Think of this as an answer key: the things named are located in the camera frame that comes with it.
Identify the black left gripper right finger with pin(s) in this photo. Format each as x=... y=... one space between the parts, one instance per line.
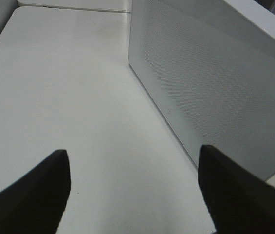
x=238 y=202

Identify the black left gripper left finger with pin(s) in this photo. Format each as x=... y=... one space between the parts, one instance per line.
x=35 y=203

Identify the white microwave door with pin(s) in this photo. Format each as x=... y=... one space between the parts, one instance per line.
x=209 y=66

